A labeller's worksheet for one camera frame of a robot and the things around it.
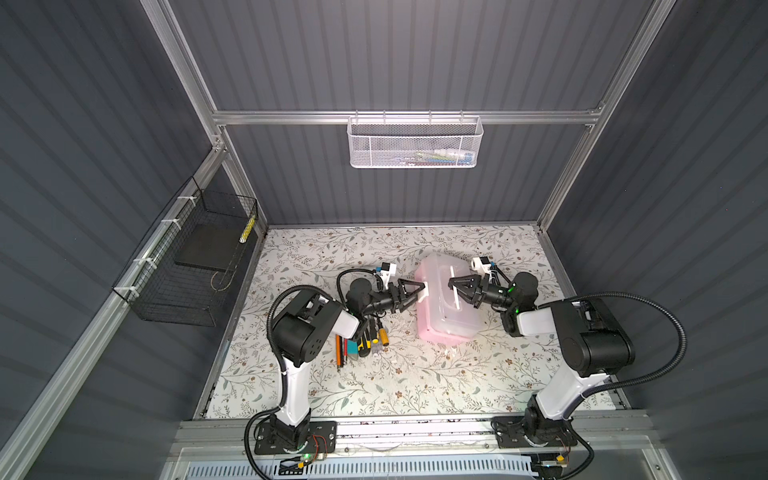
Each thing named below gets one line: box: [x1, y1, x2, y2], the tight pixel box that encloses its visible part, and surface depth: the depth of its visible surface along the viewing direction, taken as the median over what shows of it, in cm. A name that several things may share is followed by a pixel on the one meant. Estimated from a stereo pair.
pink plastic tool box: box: [416, 254, 480, 346], surface depth 84 cm
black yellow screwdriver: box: [358, 318, 372, 358], surface depth 89 cm
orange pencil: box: [335, 334, 343, 367], surface depth 90 cm
